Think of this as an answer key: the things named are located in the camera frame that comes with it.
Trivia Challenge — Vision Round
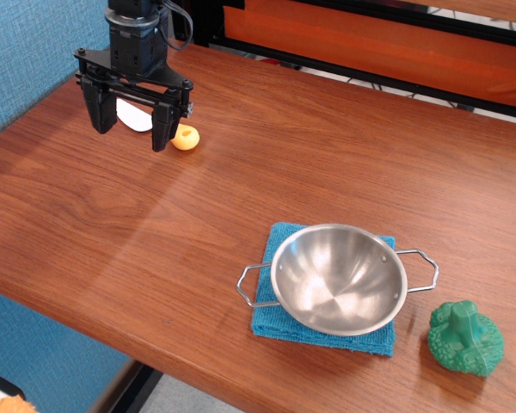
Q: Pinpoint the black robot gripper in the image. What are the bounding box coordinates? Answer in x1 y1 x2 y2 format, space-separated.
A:
74 16 194 152

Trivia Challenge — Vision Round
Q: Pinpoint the silver two-handled metal bowl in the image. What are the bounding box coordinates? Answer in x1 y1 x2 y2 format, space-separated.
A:
236 224 414 336

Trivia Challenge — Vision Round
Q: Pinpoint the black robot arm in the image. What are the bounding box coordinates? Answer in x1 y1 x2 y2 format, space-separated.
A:
74 1 194 152

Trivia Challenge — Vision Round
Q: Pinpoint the blue folded cloth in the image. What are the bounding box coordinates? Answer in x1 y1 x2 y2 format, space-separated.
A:
251 222 396 357

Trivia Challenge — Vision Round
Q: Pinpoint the black metal table leg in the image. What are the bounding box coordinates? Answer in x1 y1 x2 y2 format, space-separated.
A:
87 358 163 413

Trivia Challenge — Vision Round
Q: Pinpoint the orange object at bottom left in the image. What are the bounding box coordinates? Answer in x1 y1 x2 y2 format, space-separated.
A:
0 396 37 413

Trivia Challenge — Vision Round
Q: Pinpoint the green plastic toy broccoli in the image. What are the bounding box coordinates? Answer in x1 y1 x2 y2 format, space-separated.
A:
427 300 505 378

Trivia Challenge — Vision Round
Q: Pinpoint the toy knife with yellow handle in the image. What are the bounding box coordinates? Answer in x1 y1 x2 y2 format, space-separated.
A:
116 98 200 151

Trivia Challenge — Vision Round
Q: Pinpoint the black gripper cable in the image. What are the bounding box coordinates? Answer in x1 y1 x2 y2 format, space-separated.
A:
157 0 194 52

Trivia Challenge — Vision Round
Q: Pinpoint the orange panel with black frame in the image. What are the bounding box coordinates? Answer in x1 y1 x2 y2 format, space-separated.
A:
222 0 516 121

